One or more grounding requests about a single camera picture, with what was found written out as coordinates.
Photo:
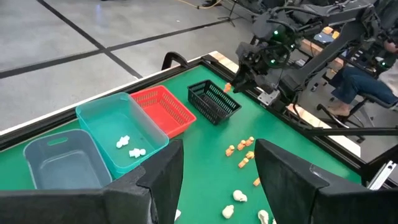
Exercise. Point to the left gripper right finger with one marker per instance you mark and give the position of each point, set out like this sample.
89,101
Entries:
289,186

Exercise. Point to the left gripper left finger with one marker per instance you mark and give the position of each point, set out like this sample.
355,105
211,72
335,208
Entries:
149,193

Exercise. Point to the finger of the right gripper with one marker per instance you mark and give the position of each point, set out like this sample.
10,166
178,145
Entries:
252,84
238,81

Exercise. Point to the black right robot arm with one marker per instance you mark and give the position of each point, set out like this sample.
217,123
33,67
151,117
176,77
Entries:
326,53

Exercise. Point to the black slotted plastic basket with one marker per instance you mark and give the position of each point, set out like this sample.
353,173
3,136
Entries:
214,102

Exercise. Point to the black tripod stand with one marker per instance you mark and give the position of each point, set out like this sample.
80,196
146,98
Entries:
231,12

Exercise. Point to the green table mat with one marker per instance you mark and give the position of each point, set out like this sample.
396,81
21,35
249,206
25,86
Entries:
211,137

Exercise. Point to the black arched table clamp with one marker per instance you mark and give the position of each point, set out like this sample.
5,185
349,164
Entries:
169,54

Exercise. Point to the teal translucent plastic bin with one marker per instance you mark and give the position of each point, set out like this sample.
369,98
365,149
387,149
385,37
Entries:
118,124

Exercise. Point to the red slotted plastic basket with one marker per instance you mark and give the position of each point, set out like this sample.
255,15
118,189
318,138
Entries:
164,109

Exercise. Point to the grey-blue plastic bin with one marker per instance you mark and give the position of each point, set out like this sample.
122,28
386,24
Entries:
66,161

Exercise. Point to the silver aluminium bar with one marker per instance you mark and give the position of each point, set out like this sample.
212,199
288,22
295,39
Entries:
381,175

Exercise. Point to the person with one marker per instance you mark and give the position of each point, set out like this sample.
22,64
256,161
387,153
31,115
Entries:
357,84

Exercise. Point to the black office chair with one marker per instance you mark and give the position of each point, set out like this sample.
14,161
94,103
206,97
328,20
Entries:
382,101

